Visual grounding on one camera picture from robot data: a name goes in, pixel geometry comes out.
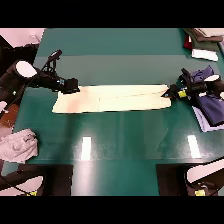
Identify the grey garment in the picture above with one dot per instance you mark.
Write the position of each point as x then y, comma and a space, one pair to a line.
18, 146

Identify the dark green garment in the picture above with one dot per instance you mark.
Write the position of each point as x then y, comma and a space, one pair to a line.
206, 45

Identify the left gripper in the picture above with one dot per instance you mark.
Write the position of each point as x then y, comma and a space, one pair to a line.
71, 86

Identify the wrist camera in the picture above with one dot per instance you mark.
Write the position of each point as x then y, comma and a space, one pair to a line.
53, 56
185, 75

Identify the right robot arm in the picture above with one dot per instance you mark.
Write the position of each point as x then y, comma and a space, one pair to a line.
203, 173

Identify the blue-purple garment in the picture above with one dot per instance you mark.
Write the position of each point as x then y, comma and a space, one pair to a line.
201, 75

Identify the navy garment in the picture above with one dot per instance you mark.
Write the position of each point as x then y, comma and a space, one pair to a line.
213, 108

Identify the lavender garment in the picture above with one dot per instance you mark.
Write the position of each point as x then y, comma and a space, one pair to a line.
204, 125

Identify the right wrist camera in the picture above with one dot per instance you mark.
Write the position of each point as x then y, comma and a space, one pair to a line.
185, 75

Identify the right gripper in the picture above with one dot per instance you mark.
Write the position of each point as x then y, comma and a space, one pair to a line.
178, 90

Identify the red garment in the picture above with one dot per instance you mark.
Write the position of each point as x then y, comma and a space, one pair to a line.
187, 42

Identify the white garment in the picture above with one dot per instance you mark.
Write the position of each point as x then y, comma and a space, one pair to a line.
205, 54

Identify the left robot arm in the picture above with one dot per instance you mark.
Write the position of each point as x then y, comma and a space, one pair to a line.
15, 80

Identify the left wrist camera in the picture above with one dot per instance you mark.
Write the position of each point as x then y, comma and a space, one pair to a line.
53, 56

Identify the cream garment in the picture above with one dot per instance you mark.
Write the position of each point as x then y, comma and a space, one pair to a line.
113, 98

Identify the brown garment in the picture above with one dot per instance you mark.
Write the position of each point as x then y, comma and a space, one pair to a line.
203, 35

